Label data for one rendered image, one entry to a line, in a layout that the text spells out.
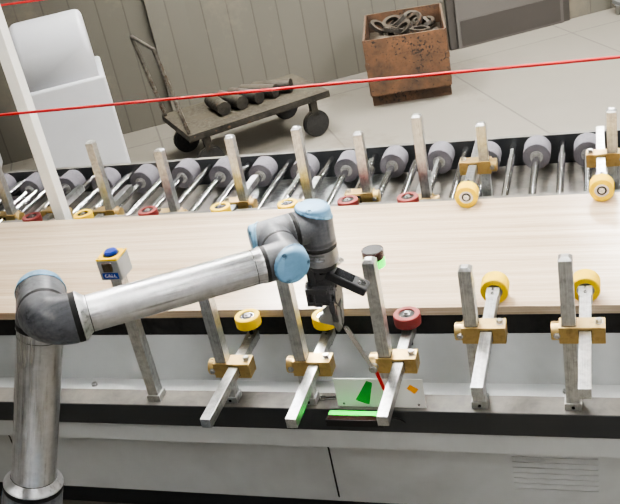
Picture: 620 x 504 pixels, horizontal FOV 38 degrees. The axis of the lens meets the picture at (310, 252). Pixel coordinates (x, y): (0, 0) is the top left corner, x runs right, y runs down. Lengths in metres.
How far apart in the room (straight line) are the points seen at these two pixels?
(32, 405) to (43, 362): 0.12
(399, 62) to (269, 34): 1.30
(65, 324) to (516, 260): 1.44
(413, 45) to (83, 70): 2.42
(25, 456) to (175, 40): 5.46
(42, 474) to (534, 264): 1.53
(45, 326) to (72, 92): 4.06
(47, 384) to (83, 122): 3.95
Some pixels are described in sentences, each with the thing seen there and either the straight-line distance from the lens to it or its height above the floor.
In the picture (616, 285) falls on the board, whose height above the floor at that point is 0.90.
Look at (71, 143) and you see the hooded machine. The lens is 6.13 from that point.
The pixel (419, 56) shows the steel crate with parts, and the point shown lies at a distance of 6.92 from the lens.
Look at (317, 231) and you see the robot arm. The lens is 2.26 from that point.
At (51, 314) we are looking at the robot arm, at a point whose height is 1.39.
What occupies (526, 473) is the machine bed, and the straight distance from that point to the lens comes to 3.04.
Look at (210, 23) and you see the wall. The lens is 7.60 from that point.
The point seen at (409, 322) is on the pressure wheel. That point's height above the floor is 0.90.
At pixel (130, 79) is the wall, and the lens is 7.62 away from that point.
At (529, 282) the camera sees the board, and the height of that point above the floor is 0.90.
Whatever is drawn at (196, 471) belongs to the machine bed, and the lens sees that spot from 3.39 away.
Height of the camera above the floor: 2.32
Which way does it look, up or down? 27 degrees down
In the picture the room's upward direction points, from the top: 12 degrees counter-clockwise
